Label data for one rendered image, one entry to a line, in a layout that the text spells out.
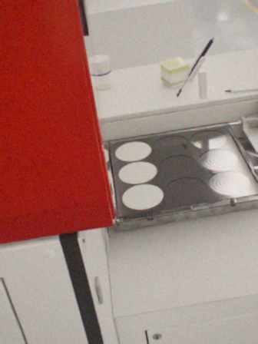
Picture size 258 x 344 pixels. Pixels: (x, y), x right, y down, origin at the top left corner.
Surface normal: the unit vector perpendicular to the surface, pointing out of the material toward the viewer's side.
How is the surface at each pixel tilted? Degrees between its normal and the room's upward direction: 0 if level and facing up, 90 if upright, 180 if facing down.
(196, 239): 0
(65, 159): 90
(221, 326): 90
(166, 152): 0
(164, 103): 0
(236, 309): 90
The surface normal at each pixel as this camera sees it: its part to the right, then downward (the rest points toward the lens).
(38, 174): 0.11, 0.56
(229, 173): -0.12, -0.81
